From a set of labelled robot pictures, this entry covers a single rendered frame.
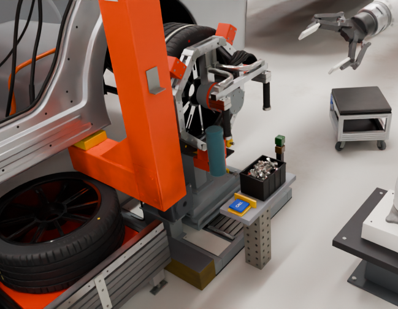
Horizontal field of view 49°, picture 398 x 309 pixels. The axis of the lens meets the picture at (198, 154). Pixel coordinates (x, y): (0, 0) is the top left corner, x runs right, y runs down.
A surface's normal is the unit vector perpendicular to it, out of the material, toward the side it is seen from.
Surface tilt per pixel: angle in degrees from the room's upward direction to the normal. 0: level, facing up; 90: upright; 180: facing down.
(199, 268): 0
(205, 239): 0
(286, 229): 0
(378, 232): 90
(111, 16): 90
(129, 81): 90
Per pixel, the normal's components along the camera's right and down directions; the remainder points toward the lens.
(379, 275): -0.66, 0.45
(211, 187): -0.10, -0.85
